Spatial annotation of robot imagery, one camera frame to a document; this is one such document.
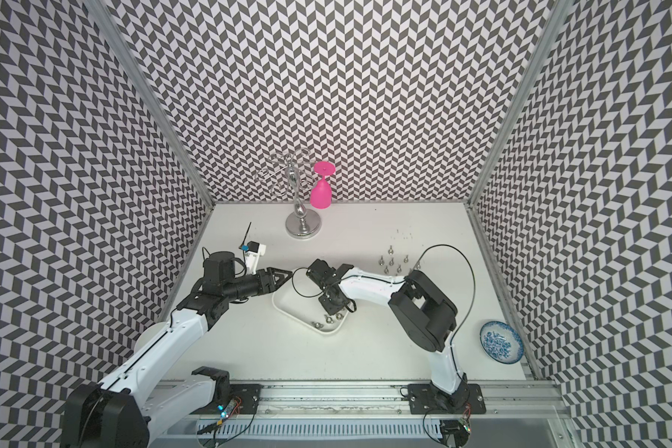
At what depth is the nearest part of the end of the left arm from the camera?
1.93 ft

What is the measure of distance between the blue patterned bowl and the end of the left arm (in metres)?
0.63

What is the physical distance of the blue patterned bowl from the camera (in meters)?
0.80

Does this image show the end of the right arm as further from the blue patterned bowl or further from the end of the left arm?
the blue patterned bowl
